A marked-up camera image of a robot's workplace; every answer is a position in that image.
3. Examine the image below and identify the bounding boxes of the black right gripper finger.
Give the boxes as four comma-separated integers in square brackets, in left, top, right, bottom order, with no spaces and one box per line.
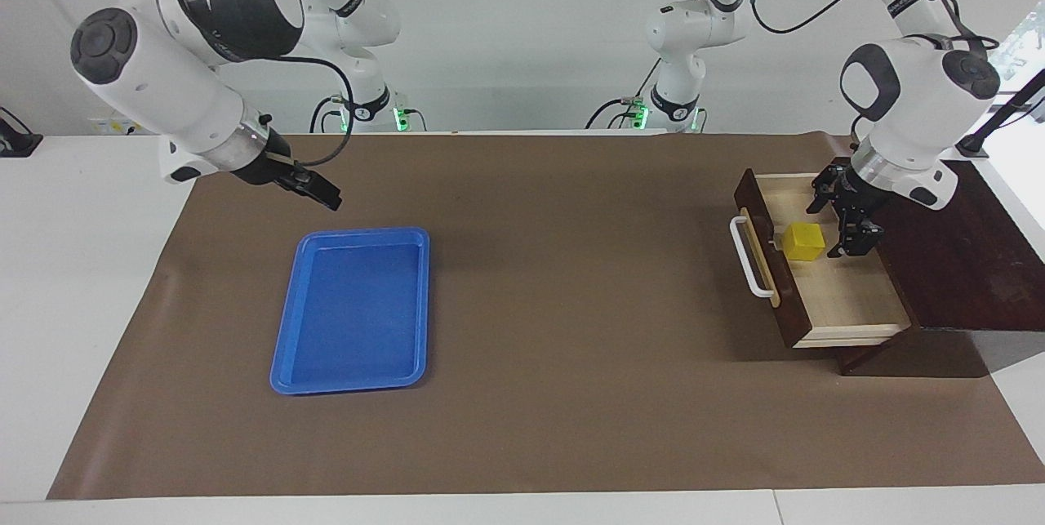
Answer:
[282,166,342,201]
[278,179,342,211]

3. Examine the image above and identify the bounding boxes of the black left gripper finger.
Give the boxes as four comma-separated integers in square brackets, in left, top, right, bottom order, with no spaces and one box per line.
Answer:
[828,213,884,259]
[807,167,842,216]

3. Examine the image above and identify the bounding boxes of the yellow block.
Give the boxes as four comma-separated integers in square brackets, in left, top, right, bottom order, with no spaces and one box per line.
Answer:
[782,222,826,262]

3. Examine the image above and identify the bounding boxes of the wooden drawer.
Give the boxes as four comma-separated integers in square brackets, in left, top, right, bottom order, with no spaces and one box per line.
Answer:
[729,168,914,349]

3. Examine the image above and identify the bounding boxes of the white drawer handle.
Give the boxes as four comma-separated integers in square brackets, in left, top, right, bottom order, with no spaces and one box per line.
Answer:
[729,215,776,299]

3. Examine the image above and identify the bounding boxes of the dark wooden cabinet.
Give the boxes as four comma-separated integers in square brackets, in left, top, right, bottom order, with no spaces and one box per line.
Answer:
[825,156,1045,379]

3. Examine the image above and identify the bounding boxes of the blue plastic tray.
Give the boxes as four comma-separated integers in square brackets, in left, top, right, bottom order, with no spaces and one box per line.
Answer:
[269,226,431,396]

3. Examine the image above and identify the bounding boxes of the black table clamp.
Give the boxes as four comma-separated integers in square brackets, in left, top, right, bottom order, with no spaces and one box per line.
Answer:
[0,107,43,157]

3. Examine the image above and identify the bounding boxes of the brown paper table mat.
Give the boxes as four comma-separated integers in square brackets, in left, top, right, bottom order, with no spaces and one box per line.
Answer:
[47,131,1045,501]

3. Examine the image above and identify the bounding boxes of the black right base cable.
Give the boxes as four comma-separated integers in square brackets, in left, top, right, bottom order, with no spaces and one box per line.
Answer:
[308,95,348,135]

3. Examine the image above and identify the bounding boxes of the black base cable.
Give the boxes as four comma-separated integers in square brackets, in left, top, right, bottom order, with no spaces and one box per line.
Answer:
[308,95,348,135]
[585,61,656,131]

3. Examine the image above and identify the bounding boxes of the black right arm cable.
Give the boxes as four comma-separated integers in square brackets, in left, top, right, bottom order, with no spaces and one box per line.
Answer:
[276,56,354,167]

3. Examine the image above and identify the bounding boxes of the white wall socket box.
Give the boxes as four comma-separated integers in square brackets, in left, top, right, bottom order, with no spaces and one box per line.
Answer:
[88,117,152,136]

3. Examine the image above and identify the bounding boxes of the black camera stand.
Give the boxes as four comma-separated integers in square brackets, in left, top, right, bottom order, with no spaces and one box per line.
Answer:
[955,69,1045,158]

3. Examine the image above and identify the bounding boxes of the black left base cable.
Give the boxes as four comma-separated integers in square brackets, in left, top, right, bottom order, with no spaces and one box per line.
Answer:
[585,61,656,131]

